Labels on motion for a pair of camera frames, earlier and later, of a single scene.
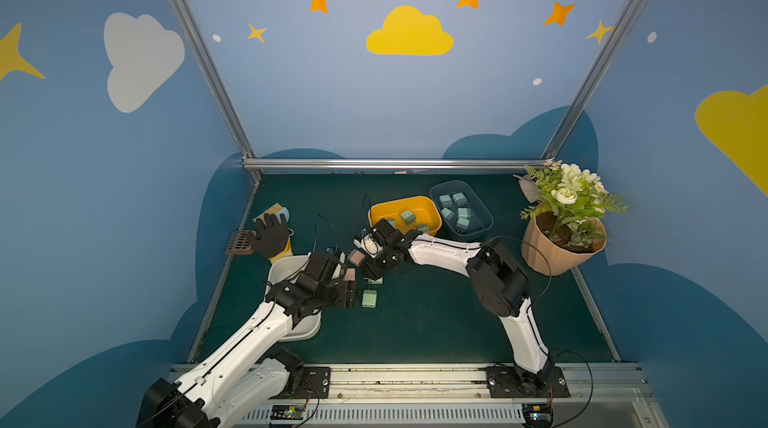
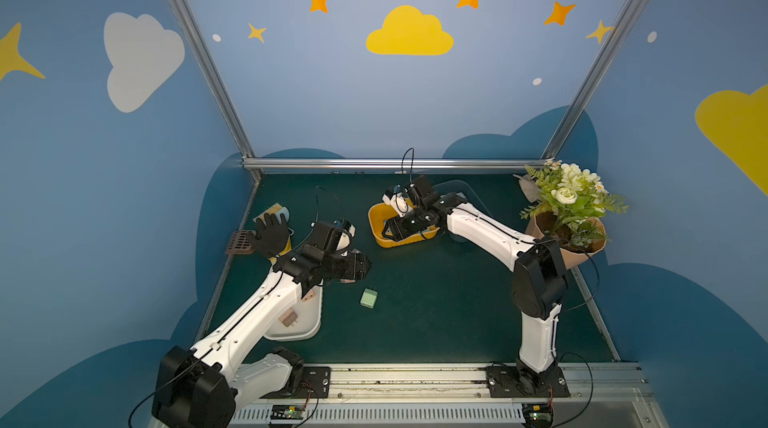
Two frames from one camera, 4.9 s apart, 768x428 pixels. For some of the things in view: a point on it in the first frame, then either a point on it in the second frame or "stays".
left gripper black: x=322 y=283 → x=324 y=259
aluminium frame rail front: x=444 y=397 stays
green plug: x=369 y=298 stays
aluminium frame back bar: x=389 y=163 stays
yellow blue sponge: x=276 y=210 stays
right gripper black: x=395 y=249 → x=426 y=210
